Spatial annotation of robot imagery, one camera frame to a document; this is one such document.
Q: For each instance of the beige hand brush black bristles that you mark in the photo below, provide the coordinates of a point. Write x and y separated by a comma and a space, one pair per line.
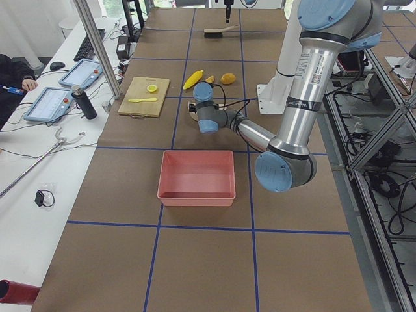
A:
218, 33

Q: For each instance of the black computer mouse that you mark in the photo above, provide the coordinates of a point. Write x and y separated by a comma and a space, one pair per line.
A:
57, 66

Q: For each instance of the yellow toy corn cob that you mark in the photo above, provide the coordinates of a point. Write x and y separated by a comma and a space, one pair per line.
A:
193, 79

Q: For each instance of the yellow toy lemon slice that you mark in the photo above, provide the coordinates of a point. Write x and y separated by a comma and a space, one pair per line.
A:
152, 88

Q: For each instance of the beige plastic dustpan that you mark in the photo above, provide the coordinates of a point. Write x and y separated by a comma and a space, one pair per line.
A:
208, 111

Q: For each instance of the black keyboard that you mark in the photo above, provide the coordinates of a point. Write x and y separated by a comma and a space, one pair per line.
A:
86, 50

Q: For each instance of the blue teach pendant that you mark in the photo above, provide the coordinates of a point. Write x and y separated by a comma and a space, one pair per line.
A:
50, 105
84, 73

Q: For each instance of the red cylinder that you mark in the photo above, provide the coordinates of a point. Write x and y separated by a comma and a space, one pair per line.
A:
18, 293

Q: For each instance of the pink plastic bin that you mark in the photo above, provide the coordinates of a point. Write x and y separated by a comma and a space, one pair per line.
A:
197, 178

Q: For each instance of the small black clip device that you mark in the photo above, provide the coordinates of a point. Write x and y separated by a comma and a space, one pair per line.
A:
39, 198

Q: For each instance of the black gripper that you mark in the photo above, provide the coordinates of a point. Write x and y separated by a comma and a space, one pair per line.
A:
192, 107
227, 9

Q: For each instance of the black water bottle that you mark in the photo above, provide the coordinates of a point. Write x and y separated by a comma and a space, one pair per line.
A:
83, 102

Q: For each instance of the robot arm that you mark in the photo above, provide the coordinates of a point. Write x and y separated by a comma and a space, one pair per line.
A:
327, 29
237, 4

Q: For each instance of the far blue teach pendant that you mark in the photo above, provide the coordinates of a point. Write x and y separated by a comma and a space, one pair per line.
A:
84, 73

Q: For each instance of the near blue teach pendant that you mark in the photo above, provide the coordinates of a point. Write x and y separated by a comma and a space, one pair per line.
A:
50, 105

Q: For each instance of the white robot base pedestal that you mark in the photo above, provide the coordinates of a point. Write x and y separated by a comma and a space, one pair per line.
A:
272, 96

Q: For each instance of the person in black clothing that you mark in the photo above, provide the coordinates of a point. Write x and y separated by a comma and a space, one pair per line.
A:
15, 74

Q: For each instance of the wooden cutting board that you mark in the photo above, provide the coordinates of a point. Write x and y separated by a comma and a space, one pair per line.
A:
136, 90

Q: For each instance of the brown toy potato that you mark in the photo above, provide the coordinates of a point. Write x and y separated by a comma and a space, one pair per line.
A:
228, 79

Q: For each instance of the black power adapter box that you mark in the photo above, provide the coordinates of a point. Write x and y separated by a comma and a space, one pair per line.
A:
125, 48

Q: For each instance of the small metal cup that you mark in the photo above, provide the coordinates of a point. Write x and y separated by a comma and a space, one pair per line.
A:
106, 106

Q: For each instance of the aluminium frame post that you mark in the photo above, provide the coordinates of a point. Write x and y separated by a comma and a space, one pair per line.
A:
91, 30

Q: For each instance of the yellow toy knife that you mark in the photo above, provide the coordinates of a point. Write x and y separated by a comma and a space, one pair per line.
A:
140, 100

